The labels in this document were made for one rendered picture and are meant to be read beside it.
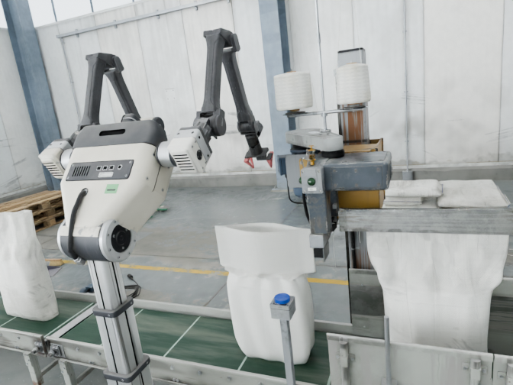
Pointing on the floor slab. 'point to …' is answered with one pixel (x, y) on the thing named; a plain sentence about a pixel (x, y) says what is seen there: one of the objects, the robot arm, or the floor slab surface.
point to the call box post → (288, 352)
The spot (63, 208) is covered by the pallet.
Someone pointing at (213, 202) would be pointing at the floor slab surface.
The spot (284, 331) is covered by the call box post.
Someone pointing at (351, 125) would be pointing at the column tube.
